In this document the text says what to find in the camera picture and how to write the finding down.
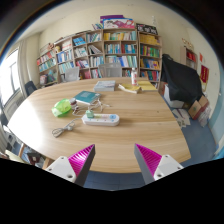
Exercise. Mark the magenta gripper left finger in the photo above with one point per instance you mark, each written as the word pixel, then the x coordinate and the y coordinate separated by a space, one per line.
pixel 74 168

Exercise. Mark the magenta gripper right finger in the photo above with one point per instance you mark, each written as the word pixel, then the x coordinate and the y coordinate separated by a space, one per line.
pixel 154 166

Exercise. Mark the green charger plug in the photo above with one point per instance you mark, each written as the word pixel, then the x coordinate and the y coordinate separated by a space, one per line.
pixel 90 114

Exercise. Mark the white power strip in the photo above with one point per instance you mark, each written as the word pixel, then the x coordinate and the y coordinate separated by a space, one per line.
pixel 102 120

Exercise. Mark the green plastic bag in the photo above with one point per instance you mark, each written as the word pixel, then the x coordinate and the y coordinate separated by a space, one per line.
pixel 61 107

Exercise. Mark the small jar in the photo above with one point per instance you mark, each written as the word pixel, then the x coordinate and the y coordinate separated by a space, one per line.
pixel 73 103

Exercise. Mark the teal book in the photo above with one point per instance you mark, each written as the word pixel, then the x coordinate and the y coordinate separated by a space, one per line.
pixel 87 97

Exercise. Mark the cardboard box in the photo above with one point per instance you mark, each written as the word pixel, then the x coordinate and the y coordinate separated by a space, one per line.
pixel 198 107

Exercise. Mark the yellow papers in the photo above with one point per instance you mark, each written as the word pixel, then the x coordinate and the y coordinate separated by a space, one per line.
pixel 140 86

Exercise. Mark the grey book stack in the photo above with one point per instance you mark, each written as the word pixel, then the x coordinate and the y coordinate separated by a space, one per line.
pixel 105 85

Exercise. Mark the black cloth covered object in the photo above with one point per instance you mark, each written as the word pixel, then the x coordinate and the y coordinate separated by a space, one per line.
pixel 183 82

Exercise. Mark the dark blue chair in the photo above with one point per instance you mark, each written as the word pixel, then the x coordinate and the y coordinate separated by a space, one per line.
pixel 30 88

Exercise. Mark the grey chair left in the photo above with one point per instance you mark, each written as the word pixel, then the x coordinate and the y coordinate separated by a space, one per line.
pixel 72 74

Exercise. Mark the white bottle red cap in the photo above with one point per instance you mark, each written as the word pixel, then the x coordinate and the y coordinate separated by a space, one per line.
pixel 134 77

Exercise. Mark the grey office chair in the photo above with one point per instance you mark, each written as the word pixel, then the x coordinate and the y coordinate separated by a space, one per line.
pixel 110 70

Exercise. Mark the posters atop shelf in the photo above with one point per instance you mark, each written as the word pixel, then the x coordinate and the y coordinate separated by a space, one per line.
pixel 119 21

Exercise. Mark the wooden bookshelf wall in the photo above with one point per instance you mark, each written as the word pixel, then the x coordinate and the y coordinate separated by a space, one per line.
pixel 87 50

